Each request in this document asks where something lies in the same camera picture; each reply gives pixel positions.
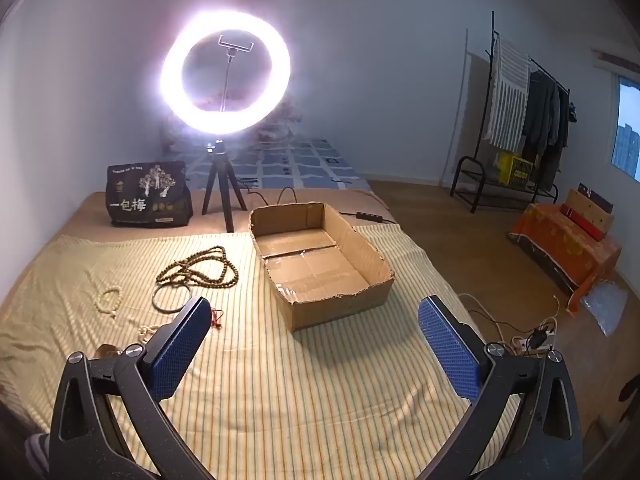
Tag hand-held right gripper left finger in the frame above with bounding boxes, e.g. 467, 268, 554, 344
47, 296, 213, 480

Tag black printed bag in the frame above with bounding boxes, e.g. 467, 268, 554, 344
106, 161, 194, 228

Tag dark hanging clothes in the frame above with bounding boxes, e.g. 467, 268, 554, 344
520, 71, 572, 162

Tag black tripod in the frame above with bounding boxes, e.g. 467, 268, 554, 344
201, 140, 248, 233

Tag cardboard box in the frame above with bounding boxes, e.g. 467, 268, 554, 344
248, 202, 395, 332

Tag striped yellow cloth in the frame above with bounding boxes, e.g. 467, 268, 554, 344
0, 222, 521, 480

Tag phone clamp holder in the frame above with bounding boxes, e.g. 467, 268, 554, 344
218, 35, 257, 111

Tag yellow gift box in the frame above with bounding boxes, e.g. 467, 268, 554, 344
564, 183, 616, 241

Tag red flat box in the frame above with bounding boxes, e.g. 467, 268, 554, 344
560, 205, 609, 241

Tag large white bead bracelet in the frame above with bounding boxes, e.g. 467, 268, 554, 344
96, 286, 123, 319

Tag blue patterned blanket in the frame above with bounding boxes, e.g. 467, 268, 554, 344
160, 136, 374, 194

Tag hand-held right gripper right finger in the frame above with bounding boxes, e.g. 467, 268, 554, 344
417, 295, 586, 480

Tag tan bed sheet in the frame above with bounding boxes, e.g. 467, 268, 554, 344
60, 187, 398, 238

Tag white cable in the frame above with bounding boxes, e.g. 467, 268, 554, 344
457, 292, 562, 347

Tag black clothes rack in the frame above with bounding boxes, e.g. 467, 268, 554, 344
450, 10, 572, 214

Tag yellow crate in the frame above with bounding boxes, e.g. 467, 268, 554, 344
495, 151, 532, 187

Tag striped white towel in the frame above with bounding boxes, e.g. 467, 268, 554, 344
485, 35, 532, 152

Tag orange cloth covered stand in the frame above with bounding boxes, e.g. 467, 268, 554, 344
510, 202, 622, 317

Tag window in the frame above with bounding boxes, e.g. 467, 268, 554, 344
607, 75, 640, 182

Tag thin bangle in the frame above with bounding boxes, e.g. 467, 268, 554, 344
151, 284, 193, 315

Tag clear plastic bag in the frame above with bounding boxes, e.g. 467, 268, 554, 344
580, 282, 629, 337

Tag black ring light cable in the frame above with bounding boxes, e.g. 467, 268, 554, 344
240, 186, 397, 224

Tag round ring light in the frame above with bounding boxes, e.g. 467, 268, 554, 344
159, 7, 292, 136

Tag brown bead necklace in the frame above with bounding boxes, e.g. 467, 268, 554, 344
156, 246, 240, 289

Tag white power strip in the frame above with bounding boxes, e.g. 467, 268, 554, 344
510, 327, 557, 359

